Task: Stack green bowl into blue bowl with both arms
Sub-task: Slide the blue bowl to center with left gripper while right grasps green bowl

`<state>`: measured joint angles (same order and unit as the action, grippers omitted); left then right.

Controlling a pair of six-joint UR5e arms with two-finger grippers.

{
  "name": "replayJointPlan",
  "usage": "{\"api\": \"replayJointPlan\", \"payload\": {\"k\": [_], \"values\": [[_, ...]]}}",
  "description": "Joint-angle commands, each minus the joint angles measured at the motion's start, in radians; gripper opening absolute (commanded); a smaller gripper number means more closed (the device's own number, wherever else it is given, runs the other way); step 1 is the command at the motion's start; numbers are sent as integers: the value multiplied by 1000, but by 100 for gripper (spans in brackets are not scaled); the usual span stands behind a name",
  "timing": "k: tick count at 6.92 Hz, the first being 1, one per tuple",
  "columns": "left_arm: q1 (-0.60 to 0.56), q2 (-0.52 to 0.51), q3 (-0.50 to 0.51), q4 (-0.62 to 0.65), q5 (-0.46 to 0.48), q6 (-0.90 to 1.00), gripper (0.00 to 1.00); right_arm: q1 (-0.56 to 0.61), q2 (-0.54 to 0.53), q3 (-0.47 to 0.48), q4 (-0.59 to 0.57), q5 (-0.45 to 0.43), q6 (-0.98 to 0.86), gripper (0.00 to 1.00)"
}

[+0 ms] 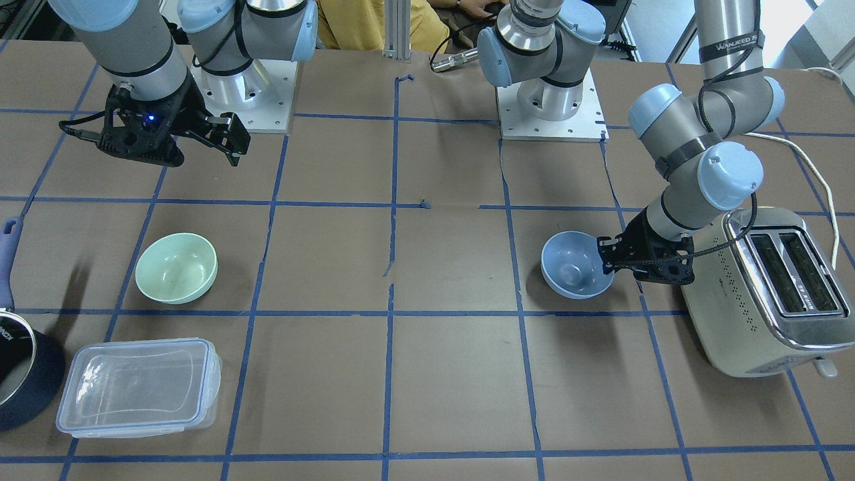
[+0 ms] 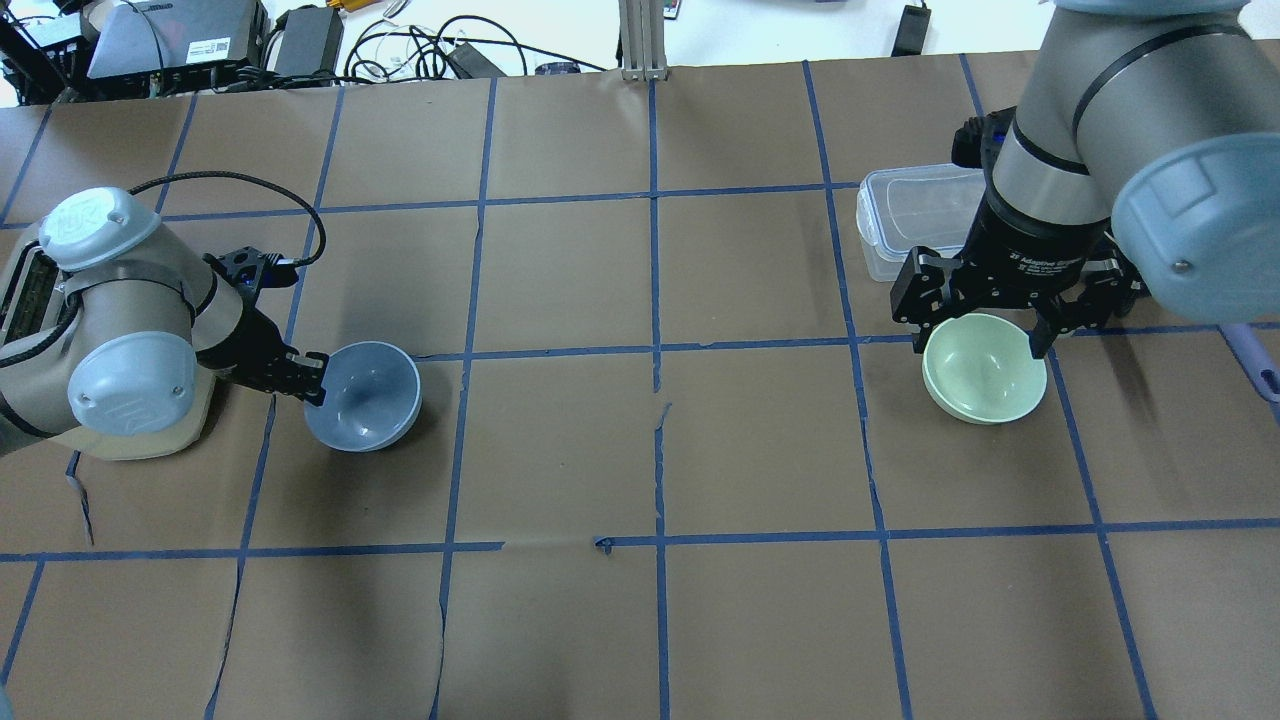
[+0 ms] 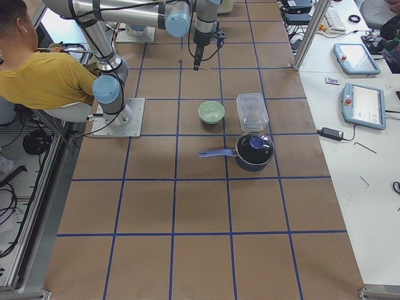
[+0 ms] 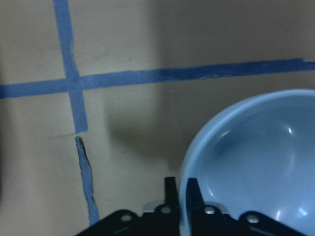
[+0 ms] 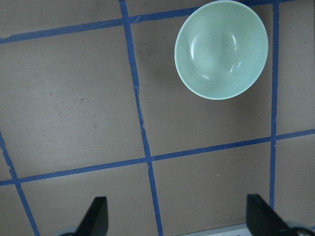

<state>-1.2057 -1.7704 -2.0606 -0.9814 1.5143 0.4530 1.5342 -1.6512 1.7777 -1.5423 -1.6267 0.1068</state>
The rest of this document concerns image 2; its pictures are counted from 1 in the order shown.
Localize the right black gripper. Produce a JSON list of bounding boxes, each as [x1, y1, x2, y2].
[[890, 110, 1146, 360]]

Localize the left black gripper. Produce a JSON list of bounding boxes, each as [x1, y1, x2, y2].
[[200, 247, 330, 407]]

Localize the green bowl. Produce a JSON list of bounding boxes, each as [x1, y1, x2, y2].
[[922, 313, 1048, 425]]

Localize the blue bowl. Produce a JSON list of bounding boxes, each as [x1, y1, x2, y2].
[[303, 341, 422, 454]]

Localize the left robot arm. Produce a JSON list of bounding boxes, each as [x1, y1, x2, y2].
[[1, 187, 329, 454]]

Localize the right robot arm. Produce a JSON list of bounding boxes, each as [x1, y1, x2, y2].
[[890, 1, 1279, 359]]

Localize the clear plastic food container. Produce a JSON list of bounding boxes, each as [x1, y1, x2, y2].
[[855, 163, 986, 282]]

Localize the dark blue saucepan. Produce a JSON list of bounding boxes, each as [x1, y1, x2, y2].
[[1219, 323, 1279, 406]]

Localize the cream toaster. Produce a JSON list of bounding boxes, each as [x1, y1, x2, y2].
[[3, 240, 215, 461]]

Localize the black power brick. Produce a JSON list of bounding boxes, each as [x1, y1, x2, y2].
[[890, 1, 932, 56]]

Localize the black power adapter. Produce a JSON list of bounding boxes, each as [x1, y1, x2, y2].
[[269, 5, 343, 78]]

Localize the grey electronics box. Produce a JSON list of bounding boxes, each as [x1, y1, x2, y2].
[[87, 1, 269, 87]]

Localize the black braided cable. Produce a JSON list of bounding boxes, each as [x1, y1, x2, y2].
[[128, 170, 326, 269]]

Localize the tangled black cables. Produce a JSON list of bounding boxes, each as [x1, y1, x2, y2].
[[346, 12, 611, 85]]

